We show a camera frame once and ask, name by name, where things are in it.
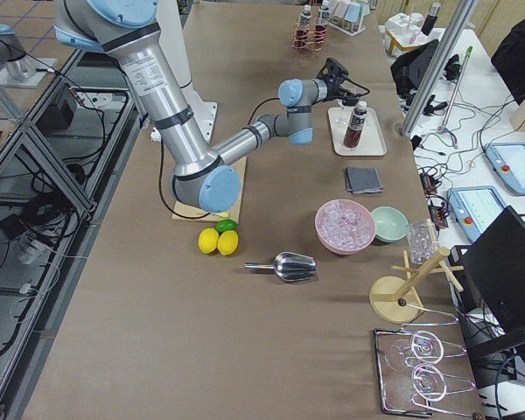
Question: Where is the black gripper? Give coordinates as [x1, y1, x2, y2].
[317, 57, 370, 105]

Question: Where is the copper wire bottle basket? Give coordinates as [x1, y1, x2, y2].
[290, 20, 327, 52]

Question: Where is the tea bottle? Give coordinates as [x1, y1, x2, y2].
[315, 0, 330, 32]
[297, 4, 312, 34]
[343, 101, 368, 149]

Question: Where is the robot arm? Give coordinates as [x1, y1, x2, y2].
[54, 1, 360, 213]

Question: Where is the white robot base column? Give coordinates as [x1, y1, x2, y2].
[157, 0, 218, 144]

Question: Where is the pink mug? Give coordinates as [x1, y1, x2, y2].
[332, 0, 355, 22]

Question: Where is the blue mug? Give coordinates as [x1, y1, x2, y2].
[344, 1, 370, 25]

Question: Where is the beige tray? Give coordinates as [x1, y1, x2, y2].
[327, 106, 389, 158]

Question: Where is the white cardboard box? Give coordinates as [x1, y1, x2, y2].
[385, 12, 429, 56]

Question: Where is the pink bowl with ice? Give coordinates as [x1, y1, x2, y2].
[314, 199, 376, 256]

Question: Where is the green bowl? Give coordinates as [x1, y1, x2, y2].
[371, 206, 409, 243]

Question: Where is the clear tumbler glass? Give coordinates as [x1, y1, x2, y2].
[406, 220, 438, 264]

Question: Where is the person in dark jacket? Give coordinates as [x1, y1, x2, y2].
[491, 18, 525, 104]

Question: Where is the green lime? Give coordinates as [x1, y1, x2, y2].
[215, 219, 237, 234]

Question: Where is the blue teach pendant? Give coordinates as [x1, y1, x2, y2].
[447, 185, 507, 242]
[485, 143, 525, 196]

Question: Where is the metal scoop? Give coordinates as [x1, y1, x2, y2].
[244, 251, 318, 284]

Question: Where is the yellow lemon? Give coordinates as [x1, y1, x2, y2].
[197, 227, 220, 255]
[217, 230, 239, 256]

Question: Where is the wooden cutting board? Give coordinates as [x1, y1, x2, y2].
[171, 157, 248, 223]

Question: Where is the wooden cup tree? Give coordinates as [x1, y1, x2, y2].
[369, 239, 464, 325]

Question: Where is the black monitor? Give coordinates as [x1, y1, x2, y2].
[449, 206, 525, 366]

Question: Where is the white wire cup rack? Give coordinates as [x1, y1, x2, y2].
[328, 10, 366, 37]

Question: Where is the aluminium frame post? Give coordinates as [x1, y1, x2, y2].
[400, 0, 479, 139]

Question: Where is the wire glass holder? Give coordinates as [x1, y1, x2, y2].
[373, 310, 476, 419]

